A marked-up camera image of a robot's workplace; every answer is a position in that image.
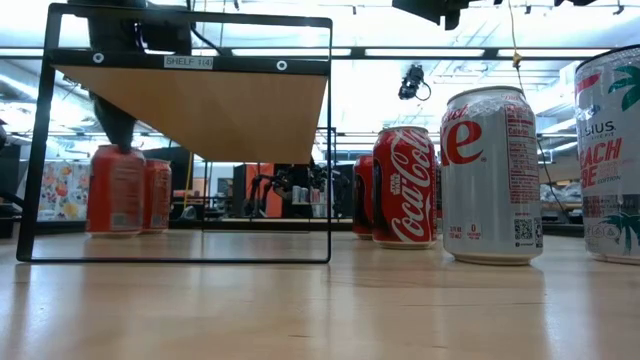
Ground red Coke Zero can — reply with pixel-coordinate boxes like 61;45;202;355
434;159;444;237

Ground black background robot arms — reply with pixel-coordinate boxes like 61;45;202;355
248;164;351;220

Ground orange Fanta can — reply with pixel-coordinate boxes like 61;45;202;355
86;143;147;239
143;158;173;235

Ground yellow hanging cable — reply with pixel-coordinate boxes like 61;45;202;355
507;0;569;219

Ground red Coca-Cola Star Wars can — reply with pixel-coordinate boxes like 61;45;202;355
371;125;438;250

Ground black metal shelf wooden board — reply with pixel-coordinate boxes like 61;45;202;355
16;2;334;265

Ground silver Diet Coke can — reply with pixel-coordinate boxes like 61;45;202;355
439;85;545;267

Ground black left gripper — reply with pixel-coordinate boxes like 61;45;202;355
87;18;194;154

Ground black hanging camera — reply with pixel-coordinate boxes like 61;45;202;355
397;63;433;103

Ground cluttered background table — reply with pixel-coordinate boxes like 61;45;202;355
539;180;584;225

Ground black background monitor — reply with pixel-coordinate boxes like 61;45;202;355
144;146;194;191

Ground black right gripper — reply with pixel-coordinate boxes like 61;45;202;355
392;0;471;31

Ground dark background equipment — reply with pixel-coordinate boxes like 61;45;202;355
0;117;25;240

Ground black overhead frame bar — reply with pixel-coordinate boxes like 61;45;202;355
0;46;614;62

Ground white shelf label sticker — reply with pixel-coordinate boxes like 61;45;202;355
163;55;215;71

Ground orange partition panel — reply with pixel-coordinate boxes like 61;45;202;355
244;163;284;219

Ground black table frame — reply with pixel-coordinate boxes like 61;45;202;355
0;217;586;239

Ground floral patterned cloth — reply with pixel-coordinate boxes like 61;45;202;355
37;159;91;223

